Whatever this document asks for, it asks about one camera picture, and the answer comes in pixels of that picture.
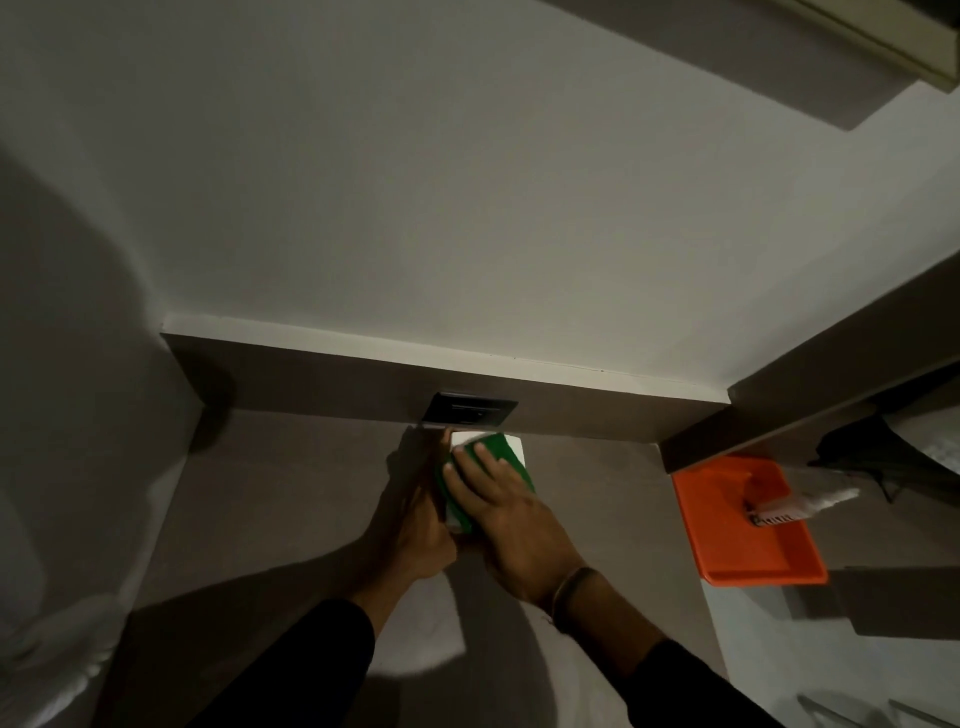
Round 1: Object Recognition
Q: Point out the person's right hand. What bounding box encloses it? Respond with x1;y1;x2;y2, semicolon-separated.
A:
442;440;590;609

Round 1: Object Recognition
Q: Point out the person's left hand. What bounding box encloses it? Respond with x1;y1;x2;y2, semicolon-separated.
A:
373;427;460;585

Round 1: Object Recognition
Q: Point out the person's right forearm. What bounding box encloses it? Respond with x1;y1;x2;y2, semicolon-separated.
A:
551;569;781;728

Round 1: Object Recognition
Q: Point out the person's left forearm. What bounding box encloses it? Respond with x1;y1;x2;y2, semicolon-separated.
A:
187;569;385;728

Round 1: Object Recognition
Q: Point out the orange plastic tray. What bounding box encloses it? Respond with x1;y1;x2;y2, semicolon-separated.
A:
671;453;830;588

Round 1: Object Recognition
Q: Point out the white spray bottle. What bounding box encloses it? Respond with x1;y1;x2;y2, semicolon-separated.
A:
746;487;862;529

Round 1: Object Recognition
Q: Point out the white folded cloth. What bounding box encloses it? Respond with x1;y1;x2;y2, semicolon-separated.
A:
0;584;133;728

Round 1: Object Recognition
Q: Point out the white hanging towel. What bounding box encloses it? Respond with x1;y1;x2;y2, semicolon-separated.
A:
884;408;960;455

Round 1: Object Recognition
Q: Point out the thin wrist bracelet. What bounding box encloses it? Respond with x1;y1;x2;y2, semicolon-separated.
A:
547;566;601;628

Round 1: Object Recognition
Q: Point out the black wall socket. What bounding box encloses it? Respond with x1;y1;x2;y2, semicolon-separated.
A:
421;391;519;429

